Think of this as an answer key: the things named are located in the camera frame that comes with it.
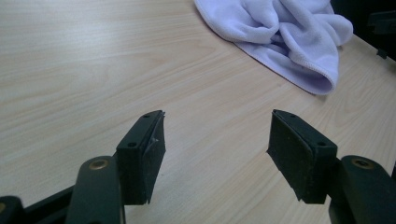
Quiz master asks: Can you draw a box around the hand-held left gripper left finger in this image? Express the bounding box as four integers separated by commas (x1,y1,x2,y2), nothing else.
115,109,167,206

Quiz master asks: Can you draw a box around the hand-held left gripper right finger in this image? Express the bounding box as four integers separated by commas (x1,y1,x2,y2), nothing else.
266,108,339,205

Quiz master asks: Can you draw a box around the pale lilac towel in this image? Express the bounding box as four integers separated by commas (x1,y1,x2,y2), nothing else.
193,0,355,96

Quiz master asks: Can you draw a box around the black metal stand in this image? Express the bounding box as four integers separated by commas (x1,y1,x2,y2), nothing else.
366,10,396,60

